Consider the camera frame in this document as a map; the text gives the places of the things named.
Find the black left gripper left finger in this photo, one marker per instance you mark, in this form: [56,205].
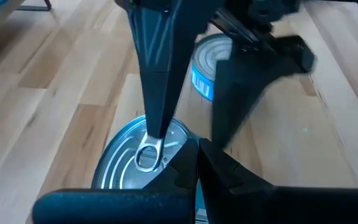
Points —
[120,208]

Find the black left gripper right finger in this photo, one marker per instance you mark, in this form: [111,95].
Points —
[275,208]

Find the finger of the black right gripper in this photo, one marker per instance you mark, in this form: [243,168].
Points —
[244,81]
[163,62]

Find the light blue yellowfin tuna can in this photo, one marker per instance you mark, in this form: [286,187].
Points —
[120,161]

